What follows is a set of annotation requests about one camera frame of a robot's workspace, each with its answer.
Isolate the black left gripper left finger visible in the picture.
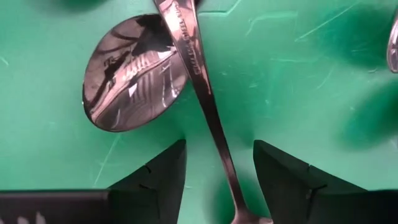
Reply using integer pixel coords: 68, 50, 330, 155
108, 139, 187, 224

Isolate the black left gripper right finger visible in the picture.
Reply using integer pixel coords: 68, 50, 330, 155
253, 139, 368, 224

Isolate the orange-handled spoon at back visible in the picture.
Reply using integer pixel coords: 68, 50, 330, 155
82, 14, 190, 133

